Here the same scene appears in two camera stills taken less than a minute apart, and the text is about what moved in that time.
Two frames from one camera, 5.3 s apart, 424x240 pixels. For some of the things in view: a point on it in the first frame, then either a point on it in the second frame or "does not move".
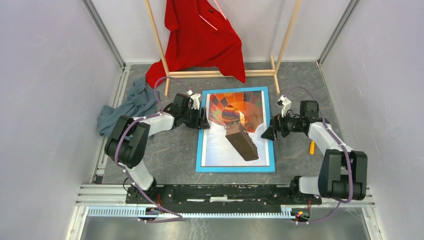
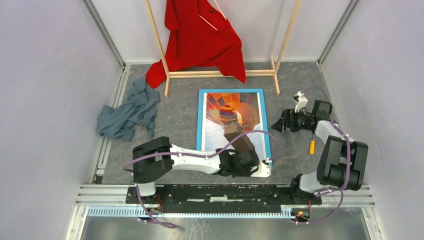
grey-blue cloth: (140, 101) does not move
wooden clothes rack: (168, 74) does not move
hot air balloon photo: (236, 121) does not move
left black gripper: (200, 123) → (248, 173)
